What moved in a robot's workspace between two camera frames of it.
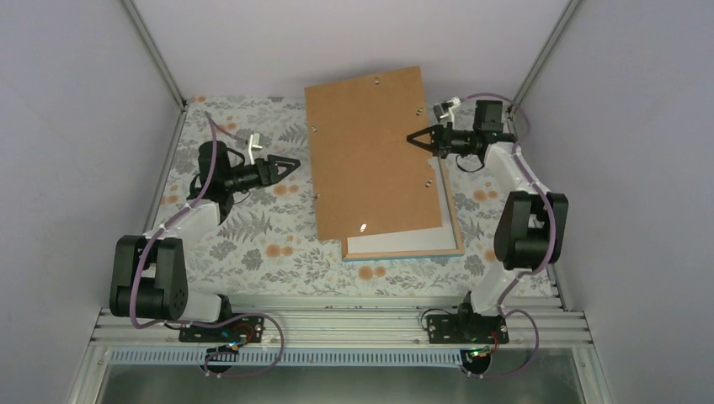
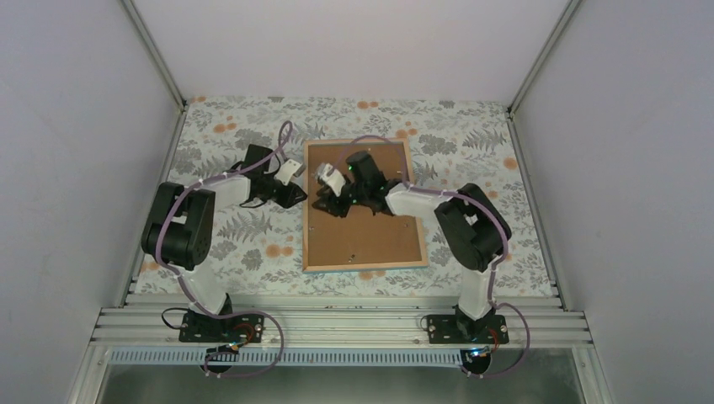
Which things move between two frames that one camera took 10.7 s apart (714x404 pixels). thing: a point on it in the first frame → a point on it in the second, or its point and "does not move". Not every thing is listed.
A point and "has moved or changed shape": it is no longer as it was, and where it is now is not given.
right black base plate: [466, 329] does not move
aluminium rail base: [532, 322] does not move
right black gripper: [438, 133] → [336, 208]
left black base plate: [242, 329] does not move
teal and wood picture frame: [417, 253] has moved or changed shape
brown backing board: [367, 178] → [361, 237]
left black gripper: [264, 169] → [294, 190]
